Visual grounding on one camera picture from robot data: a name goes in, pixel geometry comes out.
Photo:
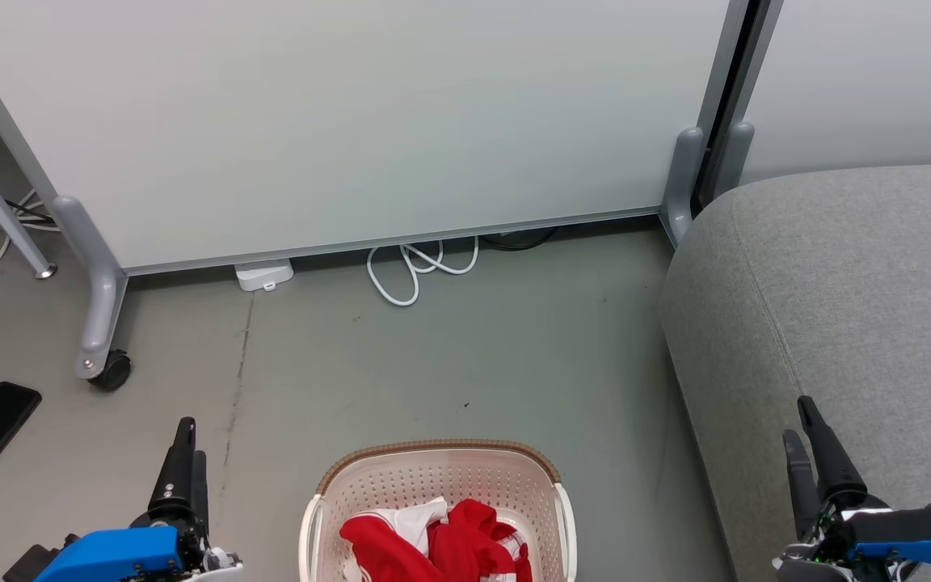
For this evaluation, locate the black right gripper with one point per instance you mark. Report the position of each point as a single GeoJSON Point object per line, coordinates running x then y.
{"type": "Point", "coordinates": [825, 558]}

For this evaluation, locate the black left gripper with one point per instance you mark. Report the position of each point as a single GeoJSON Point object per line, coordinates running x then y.
{"type": "Point", "coordinates": [195, 543]}

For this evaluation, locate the red garment with white collar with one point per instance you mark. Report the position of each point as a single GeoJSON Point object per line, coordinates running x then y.
{"type": "Point", "coordinates": [389, 550]}

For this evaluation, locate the grey fabric sofa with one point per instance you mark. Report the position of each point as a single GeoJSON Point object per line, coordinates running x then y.
{"type": "Point", "coordinates": [853, 307]}

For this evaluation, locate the black caster wheel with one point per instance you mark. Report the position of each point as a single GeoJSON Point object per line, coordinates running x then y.
{"type": "Point", "coordinates": [114, 372]}

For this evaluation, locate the white power adapter box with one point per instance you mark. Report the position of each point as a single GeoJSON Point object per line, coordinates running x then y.
{"type": "Point", "coordinates": [265, 274]}

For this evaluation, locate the grey partition leg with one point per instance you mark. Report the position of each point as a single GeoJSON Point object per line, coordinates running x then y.
{"type": "Point", "coordinates": [98, 275]}

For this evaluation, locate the cream perforated laundry basket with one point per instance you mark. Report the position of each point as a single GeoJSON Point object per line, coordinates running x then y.
{"type": "Point", "coordinates": [433, 477]}

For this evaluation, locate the large white partition panel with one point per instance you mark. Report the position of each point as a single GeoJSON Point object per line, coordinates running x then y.
{"type": "Point", "coordinates": [352, 121]}

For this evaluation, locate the narrow white partition panel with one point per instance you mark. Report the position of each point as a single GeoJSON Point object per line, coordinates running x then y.
{"type": "Point", "coordinates": [861, 81]}

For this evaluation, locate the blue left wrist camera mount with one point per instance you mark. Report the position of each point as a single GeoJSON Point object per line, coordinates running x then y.
{"type": "Point", "coordinates": [110, 554]}

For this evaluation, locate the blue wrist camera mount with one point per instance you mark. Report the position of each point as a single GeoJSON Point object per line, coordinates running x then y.
{"type": "Point", "coordinates": [110, 554]}
{"type": "Point", "coordinates": [910, 537]}

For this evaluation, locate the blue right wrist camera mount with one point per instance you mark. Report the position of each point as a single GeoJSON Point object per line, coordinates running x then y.
{"type": "Point", "coordinates": [910, 537]}

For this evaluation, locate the grey partition foot post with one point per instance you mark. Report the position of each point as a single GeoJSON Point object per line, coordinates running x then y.
{"type": "Point", "coordinates": [682, 182]}

